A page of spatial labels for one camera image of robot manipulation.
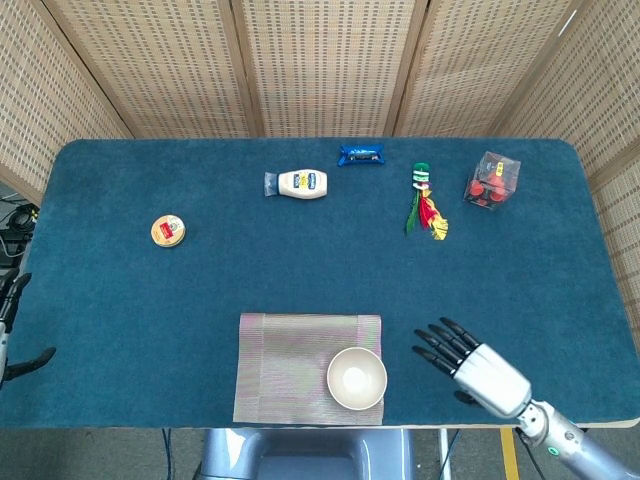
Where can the blue snack packet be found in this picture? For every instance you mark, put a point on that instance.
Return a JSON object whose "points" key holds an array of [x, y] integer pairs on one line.
{"points": [[361, 155]]}

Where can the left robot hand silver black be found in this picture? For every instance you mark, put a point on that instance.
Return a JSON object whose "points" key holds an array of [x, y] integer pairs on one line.
{"points": [[12, 292]]}

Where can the clear box with red toys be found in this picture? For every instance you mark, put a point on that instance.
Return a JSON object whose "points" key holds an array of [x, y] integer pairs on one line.
{"points": [[492, 182]]}

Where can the beige woven placemat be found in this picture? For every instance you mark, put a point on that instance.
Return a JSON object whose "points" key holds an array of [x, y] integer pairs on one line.
{"points": [[285, 370]]}

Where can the blue-grey robot torso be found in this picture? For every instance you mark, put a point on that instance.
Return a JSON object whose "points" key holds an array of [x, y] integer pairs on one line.
{"points": [[310, 455]]}

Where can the round yellow tin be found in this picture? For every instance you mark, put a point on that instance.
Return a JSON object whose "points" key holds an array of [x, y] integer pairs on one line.
{"points": [[168, 231]]}

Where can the colourful feather shuttlecock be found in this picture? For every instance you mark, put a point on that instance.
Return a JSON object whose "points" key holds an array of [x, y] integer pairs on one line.
{"points": [[426, 207]]}

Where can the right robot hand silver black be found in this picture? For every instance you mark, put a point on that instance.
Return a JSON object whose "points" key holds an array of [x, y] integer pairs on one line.
{"points": [[492, 377]]}

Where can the woven bamboo folding screen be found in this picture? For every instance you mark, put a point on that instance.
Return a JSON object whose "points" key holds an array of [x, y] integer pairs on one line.
{"points": [[325, 65]]}

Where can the blue felt table cover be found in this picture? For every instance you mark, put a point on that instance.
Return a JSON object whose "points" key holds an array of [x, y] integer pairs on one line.
{"points": [[300, 270]]}

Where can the white bowl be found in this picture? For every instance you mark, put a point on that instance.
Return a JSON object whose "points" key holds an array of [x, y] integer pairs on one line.
{"points": [[356, 378]]}

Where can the white table leg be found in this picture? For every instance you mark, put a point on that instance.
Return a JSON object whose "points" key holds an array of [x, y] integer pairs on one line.
{"points": [[444, 455]]}

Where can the mayonnaise squeeze bottle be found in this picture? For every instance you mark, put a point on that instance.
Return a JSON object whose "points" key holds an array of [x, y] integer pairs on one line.
{"points": [[300, 184]]}

